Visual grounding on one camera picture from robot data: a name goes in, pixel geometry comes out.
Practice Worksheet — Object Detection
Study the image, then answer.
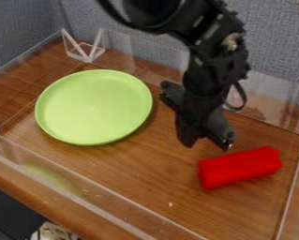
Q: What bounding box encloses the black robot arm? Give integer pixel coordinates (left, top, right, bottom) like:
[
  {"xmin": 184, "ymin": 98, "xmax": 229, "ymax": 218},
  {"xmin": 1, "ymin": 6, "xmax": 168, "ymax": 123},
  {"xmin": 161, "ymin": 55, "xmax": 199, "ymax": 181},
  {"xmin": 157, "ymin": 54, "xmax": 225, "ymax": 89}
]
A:
[{"xmin": 97, "ymin": 0, "xmax": 249, "ymax": 150}]

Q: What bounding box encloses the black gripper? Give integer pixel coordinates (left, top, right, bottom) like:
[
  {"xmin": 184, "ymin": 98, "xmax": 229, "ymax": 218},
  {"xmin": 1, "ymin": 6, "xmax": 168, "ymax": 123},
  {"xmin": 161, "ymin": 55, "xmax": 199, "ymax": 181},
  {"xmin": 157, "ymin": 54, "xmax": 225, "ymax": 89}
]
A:
[{"xmin": 159, "ymin": 81, "xmax": 236, "ymax": 151}]

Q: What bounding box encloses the clear acrylic corner bracket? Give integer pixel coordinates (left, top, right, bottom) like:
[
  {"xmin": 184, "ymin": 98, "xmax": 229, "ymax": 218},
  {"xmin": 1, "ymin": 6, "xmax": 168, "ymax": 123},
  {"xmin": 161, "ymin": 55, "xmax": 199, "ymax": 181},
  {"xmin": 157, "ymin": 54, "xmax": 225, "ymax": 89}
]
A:
[{"xmin": 61, "ymin": 29, "xmax": 105, "ymax": 63}]

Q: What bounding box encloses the clear acrylic enclosure wall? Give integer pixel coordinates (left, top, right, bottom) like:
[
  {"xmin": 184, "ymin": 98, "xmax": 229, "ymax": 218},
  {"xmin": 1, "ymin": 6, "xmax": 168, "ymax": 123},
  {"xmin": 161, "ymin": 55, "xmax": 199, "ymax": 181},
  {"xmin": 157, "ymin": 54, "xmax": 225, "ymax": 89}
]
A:
[{"xmin": 0, "ymin": 35, "xmax": 299, "ymax": 240}]

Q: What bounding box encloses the black cable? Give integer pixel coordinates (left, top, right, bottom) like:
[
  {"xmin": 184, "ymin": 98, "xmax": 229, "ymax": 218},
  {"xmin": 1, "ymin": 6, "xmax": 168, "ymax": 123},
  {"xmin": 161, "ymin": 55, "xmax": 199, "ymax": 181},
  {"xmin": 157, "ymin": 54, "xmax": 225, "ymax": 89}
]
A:
[{"xmin": 223, "ymin": 82, "xmax": 249, "ymax": 113}]

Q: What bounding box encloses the red rectangular block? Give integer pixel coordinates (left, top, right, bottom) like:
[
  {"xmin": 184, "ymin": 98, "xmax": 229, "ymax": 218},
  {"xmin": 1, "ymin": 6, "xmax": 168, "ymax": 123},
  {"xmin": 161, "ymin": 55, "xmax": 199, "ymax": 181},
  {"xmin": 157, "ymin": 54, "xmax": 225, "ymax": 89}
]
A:
[{"xmin": 197, "ymin": 146, "xmax": 283, "ymax": 188}]

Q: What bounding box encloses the green round plate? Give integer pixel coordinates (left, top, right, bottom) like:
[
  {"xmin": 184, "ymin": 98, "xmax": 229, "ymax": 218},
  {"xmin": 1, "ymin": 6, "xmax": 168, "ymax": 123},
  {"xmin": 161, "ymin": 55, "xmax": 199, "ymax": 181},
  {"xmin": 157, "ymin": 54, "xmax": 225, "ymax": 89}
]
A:
[{"xmin": 34, "ymin": 69, "xmax": 152, "ymax": 145}]

